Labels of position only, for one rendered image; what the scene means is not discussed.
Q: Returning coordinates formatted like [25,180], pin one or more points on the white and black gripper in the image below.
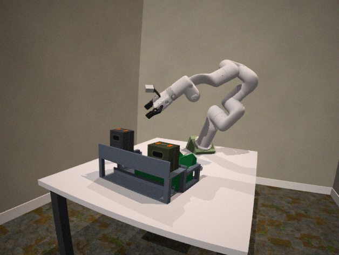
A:
[160,102]

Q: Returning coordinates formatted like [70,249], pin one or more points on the green bin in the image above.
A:
[188,160]
[175,180]
[144,174]

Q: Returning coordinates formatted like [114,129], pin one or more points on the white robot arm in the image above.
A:
[216,117]

